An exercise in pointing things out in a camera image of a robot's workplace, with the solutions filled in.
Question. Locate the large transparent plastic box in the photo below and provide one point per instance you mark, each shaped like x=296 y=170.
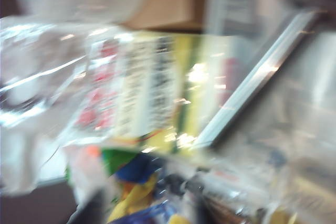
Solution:
x=249 y=85

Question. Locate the brown cardboard box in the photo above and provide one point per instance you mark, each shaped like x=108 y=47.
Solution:
x=170 y=1

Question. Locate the printed clear plastic bag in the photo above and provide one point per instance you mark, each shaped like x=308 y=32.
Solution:
x=136 y=82

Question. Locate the green packet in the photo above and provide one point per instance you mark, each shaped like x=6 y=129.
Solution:
x=116 y=159

